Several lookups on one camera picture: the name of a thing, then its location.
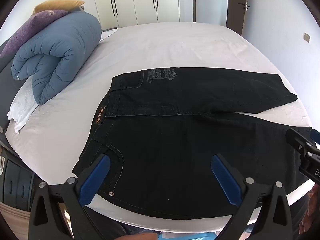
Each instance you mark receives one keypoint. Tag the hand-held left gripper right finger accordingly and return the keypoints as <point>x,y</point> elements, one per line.
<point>223,177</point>

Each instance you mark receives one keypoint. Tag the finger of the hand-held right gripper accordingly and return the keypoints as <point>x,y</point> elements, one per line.
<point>298,140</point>

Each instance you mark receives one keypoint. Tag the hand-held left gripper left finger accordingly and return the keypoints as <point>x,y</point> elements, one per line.
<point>96,175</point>

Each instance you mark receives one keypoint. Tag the black denim pants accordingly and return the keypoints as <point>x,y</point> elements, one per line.
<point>175,142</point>

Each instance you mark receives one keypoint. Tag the person's right hand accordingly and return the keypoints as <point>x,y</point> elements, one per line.
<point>313,210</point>

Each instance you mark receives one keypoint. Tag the dark nightstand with drawers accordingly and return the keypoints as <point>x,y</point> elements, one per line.
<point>17,180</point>

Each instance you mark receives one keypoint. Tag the white textured pillow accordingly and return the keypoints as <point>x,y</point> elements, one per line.
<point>21,107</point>

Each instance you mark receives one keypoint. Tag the dark headboard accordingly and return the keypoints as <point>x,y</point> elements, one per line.
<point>5,85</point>

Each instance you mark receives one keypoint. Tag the folded blue duvet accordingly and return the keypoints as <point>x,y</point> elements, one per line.
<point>62,47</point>

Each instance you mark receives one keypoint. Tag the dark brown door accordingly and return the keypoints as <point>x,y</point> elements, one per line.
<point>236,17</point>

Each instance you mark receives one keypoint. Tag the bed with white sheet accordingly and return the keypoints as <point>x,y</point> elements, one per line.
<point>162,47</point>

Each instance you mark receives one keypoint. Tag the purple blanket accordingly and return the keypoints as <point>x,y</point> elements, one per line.
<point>30,27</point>

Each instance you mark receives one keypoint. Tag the yellow pillow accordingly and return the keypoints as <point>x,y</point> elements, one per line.
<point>57,5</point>

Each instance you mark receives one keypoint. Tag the white wardrobe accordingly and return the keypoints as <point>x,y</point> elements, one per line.
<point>135,2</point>

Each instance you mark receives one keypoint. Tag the beige wall socket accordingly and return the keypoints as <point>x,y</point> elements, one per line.
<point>307,37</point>

